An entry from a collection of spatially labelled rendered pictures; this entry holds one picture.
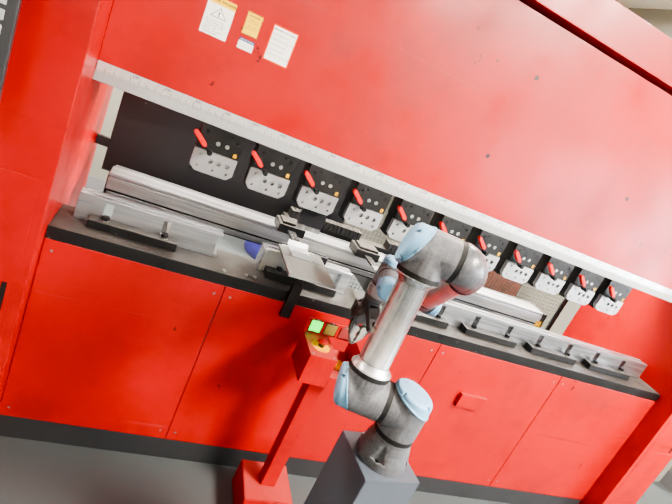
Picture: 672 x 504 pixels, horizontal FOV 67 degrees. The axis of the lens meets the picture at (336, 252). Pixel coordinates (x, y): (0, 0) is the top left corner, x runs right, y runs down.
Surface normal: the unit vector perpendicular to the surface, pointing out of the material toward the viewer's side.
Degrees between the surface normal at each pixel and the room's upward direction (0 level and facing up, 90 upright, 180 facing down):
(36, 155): 90
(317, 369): 90
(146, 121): 90
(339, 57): 90
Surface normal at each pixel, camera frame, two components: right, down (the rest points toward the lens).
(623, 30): 0.24, 0.41
